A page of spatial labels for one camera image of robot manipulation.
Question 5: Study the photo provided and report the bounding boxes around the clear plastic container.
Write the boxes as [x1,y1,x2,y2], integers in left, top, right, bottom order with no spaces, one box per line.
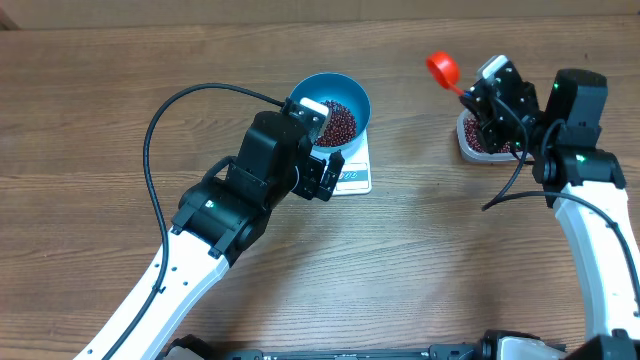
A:
[456,110,516,164]

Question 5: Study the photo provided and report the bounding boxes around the red beans in bowl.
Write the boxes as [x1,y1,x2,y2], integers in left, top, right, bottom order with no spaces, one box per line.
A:
[315,100,357,147]

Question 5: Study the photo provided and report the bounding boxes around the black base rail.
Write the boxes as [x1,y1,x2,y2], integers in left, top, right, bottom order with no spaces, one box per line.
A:
[158,344,478,360]

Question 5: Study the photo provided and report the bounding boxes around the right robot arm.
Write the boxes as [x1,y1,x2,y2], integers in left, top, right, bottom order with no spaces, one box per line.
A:
[459,55,639,359]

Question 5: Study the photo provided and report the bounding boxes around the red scoop blue handle tip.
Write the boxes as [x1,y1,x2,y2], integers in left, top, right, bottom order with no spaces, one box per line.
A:
[425,51,464,96]

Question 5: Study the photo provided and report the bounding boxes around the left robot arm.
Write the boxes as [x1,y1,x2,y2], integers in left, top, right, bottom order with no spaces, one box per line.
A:
[78,98,344,359]

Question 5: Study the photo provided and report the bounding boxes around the blue bowl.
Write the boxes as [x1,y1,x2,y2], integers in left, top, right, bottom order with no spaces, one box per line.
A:
[289,72,372,157]

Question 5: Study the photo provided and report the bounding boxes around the white digital kitchen scale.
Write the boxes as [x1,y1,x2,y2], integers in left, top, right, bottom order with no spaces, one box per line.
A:
[333,131,372,196]

